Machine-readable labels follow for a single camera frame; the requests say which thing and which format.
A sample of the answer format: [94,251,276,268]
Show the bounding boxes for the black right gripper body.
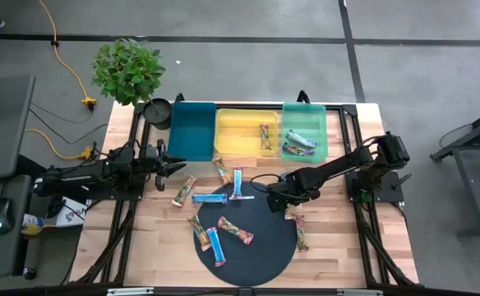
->
[265,174,322,214]

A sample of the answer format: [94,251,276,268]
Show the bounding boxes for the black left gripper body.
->
[140,138,171,193]

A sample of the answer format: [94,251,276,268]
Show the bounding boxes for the tan brown granola bar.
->
[259,123,271,151]
[284,203,302,221]

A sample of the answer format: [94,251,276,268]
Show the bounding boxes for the brown snack bar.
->
[171,174,198,208]

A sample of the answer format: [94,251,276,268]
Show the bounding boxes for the dark blue granola bar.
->
[281,141,316,158]

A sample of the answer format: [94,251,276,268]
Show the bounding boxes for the blue granola bar red ends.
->
[294,216,310,253]
[232,166,244,201]
[192,192,228,206]
[205,226,228,268]

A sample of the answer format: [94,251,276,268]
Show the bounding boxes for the white blue granola bar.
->
[284,129,319,149]

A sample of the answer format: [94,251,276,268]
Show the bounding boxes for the green granola bar orange end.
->
[187,213,212,252]

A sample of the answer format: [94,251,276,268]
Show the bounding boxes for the red green Chewy bar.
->
[217,215,255,246]

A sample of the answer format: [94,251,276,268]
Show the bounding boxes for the green brown granola bar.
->
[211,155,233,186]

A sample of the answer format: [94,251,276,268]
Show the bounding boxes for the blue plastic bin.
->
[167,101,218,162]

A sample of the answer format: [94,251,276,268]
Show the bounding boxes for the yellow translucent plastic bin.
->
[214,108,280,158]

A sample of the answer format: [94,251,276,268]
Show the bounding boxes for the green translucent plastic bin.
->
[280,102,329,164]

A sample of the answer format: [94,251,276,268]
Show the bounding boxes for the round dark woven placemat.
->
[192,180,299,288]

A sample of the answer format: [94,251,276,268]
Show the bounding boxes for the green leafy plant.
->
[90,37,168,107]

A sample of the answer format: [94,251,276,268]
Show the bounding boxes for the white printed box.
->
[54,197,90,229]

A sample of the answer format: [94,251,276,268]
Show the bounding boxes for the yellow white bottle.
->
[21,213,46,236]

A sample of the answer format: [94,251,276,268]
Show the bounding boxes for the grey desk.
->
[0,73,36,280]

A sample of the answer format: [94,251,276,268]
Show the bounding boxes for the black computer mouse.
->
[0,197,15,235]

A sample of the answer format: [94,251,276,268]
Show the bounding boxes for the grey metal stand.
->
[430,102,480,239]

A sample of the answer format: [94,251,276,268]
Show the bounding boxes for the yellow extension cord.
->
[24,128,95,161]

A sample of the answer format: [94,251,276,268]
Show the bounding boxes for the thin black cable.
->
[29,102,95,124]
[29,109,109,146]

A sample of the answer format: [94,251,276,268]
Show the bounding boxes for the silver metal bracket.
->
[107,287,155,296]
[337,289,384,296]

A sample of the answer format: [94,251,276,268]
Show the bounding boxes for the orange extension cord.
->
[37,0,98,111]

